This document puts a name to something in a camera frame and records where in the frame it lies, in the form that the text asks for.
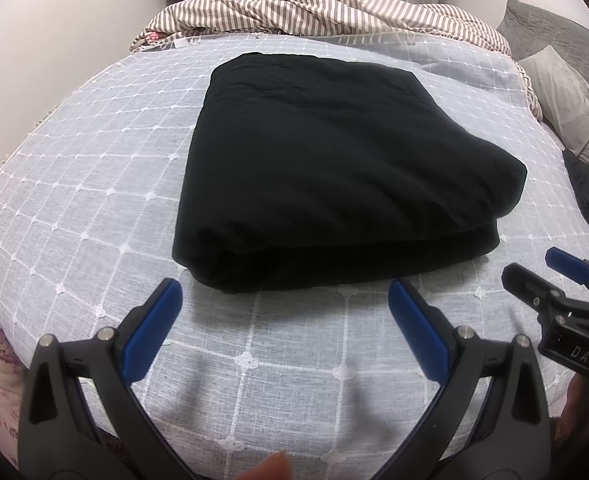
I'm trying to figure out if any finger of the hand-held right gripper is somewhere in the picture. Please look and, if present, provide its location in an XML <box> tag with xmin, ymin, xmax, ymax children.
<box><xmin>545</xmin><ymin>246</ymin><xmax>589</xmax><ymax>306</ymax></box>
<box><xmin>501</xmin><ymin>261</ymin><xmax>567</xmax><ymax>323</ymax></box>

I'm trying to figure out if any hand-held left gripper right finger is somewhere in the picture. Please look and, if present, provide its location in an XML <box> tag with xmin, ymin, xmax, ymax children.
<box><xmin>388</xmin><ymin>279</ymin><xmax>551</xmax><ymax>480</ymax></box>

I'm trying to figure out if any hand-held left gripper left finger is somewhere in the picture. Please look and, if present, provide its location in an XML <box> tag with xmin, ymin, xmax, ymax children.
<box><xmin>18</xmin><ymin>277</ymin><xmax>195</xmax><ymax>480</ymax></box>

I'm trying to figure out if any large black jacket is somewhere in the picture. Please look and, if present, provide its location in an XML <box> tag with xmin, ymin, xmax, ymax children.
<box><xmin>171</xmin><ymin>51</ymin><xmax>528</xmax><ymax>295</ymax></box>

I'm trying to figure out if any person's left hand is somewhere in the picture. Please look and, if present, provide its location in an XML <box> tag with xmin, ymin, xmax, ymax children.
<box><xmin>234</xmin><ymin>451</ymin><xmax>292</xmax><ymax>480</ymax></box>

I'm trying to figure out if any grey grid-pattern bedspread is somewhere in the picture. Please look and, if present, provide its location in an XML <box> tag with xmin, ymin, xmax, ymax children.
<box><xmin>0</xmin><ymin>35</ymin><xmax>589</xmax><ymax>480</ymax></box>

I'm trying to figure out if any dark grey pillow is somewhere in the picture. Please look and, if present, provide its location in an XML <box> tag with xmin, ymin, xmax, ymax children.
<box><xmin>495</xmin><ymin>0</ymin><xmax>589</xmax><ymax>111</ymax></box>

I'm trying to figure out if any brown striped blanket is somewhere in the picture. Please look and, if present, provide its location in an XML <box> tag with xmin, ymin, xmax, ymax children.
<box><xmin>128</xmin><ymin>0</ymin><xmax>512</xmax><ymax>56</ymax></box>

